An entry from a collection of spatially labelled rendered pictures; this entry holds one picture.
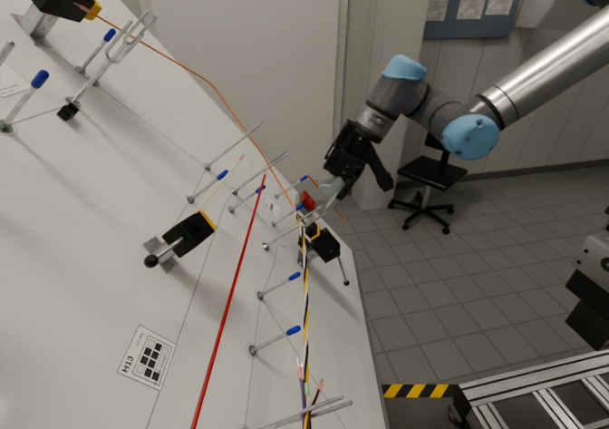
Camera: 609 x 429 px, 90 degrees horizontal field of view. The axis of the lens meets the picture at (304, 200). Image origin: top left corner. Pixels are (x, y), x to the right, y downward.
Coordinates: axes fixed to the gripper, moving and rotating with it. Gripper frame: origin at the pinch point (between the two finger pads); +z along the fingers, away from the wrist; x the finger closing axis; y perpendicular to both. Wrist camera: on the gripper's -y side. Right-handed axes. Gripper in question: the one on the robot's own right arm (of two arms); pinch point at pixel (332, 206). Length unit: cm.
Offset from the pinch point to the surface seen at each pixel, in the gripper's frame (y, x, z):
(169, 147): 33.9, 18.7, -4.2
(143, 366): 19, 49, 3
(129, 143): 36.8, 25.9, -5.5
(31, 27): 53, 25, -14
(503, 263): -159, -125, 34
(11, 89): 46, 34, -10
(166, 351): 17.7, 46.4, 3.3
